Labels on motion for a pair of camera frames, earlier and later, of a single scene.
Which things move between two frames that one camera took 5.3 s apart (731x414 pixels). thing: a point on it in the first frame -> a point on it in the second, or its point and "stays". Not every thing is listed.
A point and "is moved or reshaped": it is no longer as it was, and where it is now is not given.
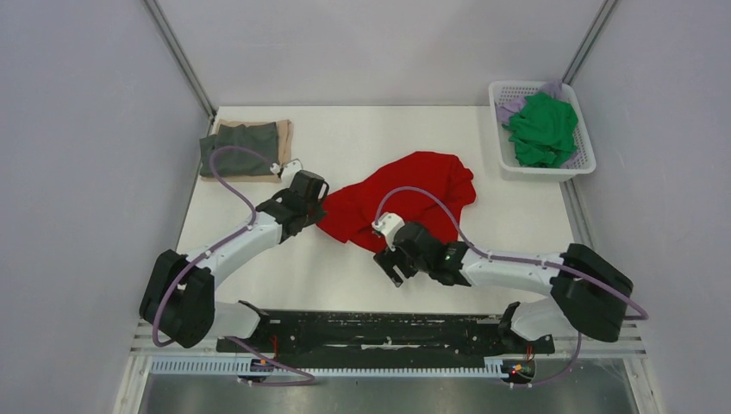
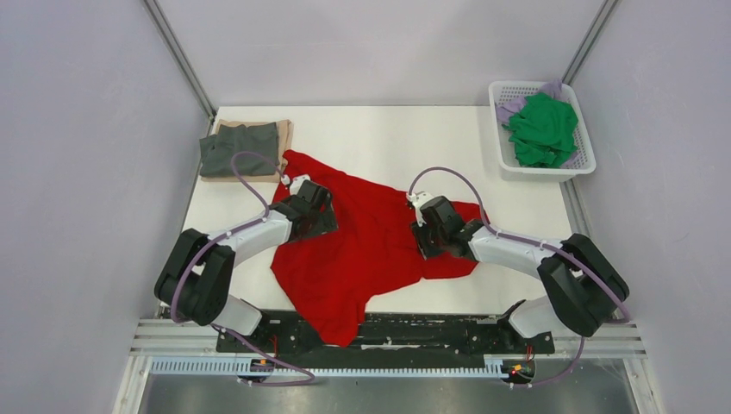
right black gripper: x=389 y=260 -> x=427 y=251
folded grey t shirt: x=252 y=150 stays
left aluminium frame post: x=179 y=57 stays
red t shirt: x=350 y=210 is moved or reshaped
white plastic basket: x=582 y=164 stays
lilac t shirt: x=509 y=107 stays
